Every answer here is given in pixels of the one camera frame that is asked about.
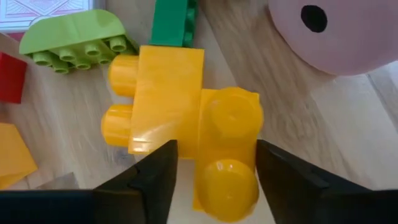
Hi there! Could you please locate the yellow two-stud toy block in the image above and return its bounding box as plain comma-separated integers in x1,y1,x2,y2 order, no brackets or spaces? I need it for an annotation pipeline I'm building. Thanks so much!
192,86,265,223

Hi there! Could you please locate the white playing card box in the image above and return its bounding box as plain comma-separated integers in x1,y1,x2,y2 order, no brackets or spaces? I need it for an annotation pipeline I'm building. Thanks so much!
0,0,96,34

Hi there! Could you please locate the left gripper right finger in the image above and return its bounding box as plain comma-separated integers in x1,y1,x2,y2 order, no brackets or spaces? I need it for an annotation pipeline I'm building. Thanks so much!
256,139,374,224

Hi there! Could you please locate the lime green curved block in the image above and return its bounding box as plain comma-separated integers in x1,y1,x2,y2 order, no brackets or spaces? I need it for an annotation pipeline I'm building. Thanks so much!
18,8,140,75

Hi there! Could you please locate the dark green toy block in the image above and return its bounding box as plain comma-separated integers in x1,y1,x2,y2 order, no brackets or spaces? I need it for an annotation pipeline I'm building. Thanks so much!
149,0,200,49

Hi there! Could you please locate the pink foam die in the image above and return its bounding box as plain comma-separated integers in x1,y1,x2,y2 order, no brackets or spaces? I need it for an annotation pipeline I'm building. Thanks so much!
266,0,398,77

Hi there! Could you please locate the large yellow toy block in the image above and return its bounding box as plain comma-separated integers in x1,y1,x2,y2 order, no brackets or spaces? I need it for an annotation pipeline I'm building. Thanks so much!
100,45,206,160

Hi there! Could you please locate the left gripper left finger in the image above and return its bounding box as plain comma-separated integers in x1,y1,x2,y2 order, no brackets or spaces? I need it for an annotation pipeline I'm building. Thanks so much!
93,139,178,224

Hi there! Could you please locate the red toy block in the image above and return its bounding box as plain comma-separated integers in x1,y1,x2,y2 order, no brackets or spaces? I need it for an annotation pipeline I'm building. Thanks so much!
0,51,29,105

